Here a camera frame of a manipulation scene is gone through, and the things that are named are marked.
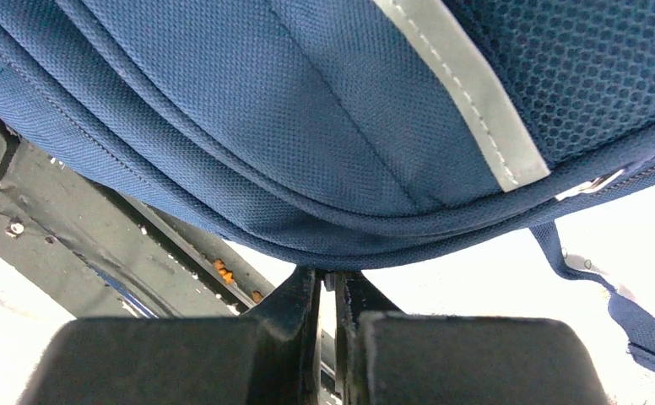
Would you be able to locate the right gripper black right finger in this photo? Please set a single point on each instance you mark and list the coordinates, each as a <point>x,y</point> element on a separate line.
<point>385,356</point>

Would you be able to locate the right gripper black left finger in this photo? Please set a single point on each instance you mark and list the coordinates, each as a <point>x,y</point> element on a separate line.
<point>268,355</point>

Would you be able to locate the navy blue student backpack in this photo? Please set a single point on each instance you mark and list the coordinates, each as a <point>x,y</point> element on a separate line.
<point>343,134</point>

